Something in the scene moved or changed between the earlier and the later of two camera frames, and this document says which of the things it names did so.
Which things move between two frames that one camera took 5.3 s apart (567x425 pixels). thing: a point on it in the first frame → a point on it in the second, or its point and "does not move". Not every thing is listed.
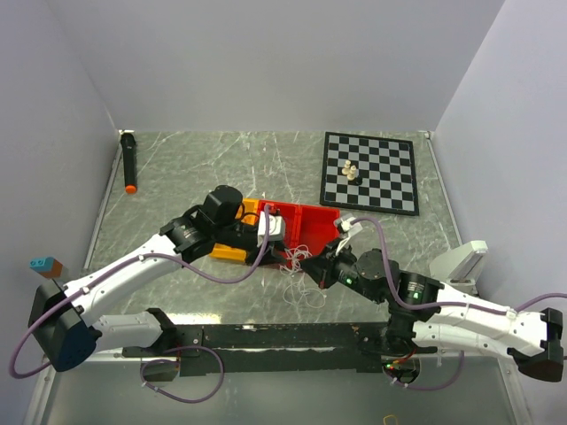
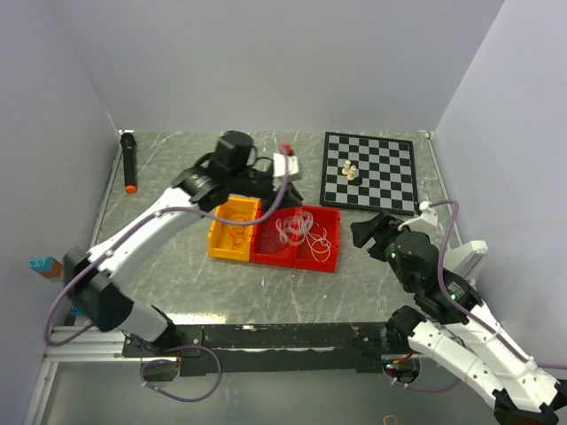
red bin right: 314,227 does not move
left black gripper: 273,250 → 291,197
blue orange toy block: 47,266 does not move
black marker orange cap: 129,160 does not move
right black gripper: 321,266 → 383,226
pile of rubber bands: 297,291 → 295,230
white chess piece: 346,167 does not move
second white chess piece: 352,173 does not move
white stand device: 459,267 does not move
